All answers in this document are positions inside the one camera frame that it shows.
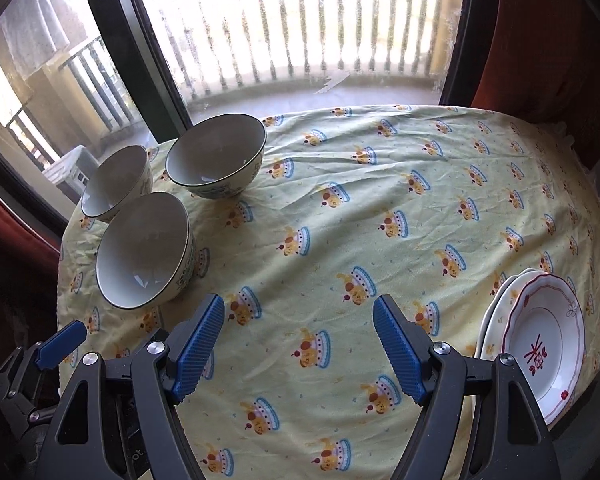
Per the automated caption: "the white hanging cloth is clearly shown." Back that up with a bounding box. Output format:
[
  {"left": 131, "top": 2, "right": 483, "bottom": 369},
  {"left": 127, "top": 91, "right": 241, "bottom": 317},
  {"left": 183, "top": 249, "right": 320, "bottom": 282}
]
[{"left": 0, "top": 0, "right": 71, "bottom": 78}]

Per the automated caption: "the white outdoor air conditioner unit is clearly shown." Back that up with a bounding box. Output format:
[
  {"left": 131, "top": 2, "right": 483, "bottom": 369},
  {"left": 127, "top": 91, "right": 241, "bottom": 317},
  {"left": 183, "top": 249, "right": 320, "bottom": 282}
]
[{"left": 42, "top": 145, "right": 101, "bottom": 206}]

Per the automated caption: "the dark window frame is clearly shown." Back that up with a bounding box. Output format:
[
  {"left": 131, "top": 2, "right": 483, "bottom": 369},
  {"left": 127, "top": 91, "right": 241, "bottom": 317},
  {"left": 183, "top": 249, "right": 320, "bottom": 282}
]
[{"left": 0, "top": 0, "right": 503, "bottom": 241}]

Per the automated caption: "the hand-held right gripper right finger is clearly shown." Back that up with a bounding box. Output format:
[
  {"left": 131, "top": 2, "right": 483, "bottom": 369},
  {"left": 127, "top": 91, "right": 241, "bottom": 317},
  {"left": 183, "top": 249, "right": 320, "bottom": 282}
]
[{"left": 372, "top": 296, "right": 563, "bottom": 480}]

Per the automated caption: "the yellow printed tablecloth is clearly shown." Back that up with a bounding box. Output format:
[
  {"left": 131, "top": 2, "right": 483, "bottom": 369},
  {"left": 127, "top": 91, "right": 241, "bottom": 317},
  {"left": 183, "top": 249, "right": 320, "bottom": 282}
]
[{"left": 55, "top": 104, "right": 600, "bottom": 480}]

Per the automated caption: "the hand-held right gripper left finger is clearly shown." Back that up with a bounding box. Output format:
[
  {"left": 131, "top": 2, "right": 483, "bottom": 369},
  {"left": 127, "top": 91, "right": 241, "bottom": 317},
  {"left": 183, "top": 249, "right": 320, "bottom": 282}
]
[{"left": 35, "top": 294, "right": 226, "bottom": 480}]

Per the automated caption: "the small scalloped patterned dish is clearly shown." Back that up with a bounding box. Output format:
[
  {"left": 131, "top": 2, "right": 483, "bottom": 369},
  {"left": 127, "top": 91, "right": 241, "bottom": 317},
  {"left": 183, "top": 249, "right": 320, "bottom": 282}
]
[{"left": 500, "top": 272, "right": 587, "bottom": 426}]

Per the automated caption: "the floral ceramic bowl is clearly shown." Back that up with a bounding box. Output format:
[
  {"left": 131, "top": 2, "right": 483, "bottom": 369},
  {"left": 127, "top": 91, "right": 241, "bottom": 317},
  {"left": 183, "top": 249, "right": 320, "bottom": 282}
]
[
  {"left": 96, "top": 191, "right": 197, "bottom": 310},
  {"left": 165, "top": 114, "right": 267, "bottom": 200},
  {"left": 80, "top": 145, "right": 154, "bottom": 223}
]

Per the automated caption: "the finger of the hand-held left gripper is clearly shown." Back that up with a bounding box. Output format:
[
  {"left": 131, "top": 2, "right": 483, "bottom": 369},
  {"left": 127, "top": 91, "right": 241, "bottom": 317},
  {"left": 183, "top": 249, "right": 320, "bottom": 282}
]
[{"left": 34, "top": 322, "right": 87, "bottom": 370}]

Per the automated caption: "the large scalloped yellow-flower plate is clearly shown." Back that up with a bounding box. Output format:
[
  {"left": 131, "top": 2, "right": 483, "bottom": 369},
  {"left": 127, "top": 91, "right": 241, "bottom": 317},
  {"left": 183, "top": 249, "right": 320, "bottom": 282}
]
[{"left": 474, "top": 275, "right": 518, "bottom": 361}]

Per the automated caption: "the ribbed-rim floral plate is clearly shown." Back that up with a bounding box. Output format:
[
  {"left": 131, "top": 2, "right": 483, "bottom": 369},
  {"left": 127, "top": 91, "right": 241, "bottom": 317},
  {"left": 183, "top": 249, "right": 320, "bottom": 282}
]
[{"left": 481, "top": 267, "right": 553, "bottom": 361}]

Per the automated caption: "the balcony railing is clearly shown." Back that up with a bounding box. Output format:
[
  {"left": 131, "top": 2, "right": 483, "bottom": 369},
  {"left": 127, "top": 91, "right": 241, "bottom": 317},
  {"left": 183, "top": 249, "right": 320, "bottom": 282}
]
[{"left": 7, "top": 0, "right": 453, "bottom": 161}]

